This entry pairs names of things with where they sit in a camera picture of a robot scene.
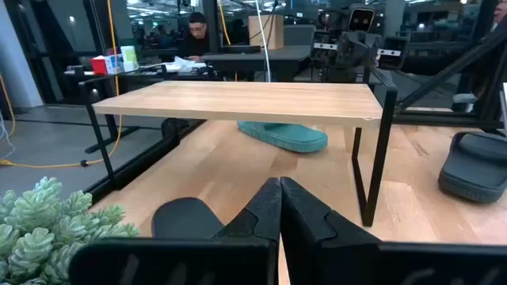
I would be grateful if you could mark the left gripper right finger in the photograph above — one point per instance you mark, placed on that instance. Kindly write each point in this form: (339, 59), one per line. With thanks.
(309, 237)

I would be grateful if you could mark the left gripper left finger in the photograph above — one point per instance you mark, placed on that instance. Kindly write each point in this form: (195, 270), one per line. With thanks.
(253, 229)

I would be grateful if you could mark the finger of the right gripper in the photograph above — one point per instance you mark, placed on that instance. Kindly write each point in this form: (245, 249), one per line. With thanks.
(369, 51)
(350, 51)

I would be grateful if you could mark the black slide sandal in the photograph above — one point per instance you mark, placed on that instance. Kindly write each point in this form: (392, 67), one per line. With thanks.
(186, 217)
(475, 170)

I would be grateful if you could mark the teal slide sandal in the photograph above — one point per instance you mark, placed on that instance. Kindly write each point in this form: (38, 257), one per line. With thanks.
(285, 136)

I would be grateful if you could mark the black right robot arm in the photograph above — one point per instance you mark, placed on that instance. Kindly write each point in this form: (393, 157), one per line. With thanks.
(330, 23)

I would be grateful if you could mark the cardboard box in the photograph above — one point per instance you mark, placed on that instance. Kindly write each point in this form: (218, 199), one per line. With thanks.
(266, 31)

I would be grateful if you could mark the black desk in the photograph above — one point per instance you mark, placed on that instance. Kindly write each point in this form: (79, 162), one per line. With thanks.
(253, 59)

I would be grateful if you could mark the person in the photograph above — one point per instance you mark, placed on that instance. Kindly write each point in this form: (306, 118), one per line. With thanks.
(501, 14)
(196, 35)

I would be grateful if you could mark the white papers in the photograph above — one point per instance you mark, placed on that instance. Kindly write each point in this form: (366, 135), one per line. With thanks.
(184, 65)

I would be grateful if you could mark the black side table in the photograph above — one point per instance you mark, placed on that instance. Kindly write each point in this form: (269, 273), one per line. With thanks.
(150, 73)

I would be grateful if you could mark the white green container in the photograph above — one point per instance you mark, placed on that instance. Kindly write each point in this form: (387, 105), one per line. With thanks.
(129, 58)

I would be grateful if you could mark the green succulent plant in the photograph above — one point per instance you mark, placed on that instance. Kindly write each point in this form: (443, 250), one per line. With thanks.
(39, 229)

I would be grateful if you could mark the blue white box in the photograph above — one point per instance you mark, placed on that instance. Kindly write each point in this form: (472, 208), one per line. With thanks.
(115, 64)

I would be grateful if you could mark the red box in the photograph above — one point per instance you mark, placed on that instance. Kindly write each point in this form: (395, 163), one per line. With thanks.
(98, 66)

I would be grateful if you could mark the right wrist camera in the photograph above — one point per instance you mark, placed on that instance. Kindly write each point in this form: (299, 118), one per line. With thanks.
(361, 20)

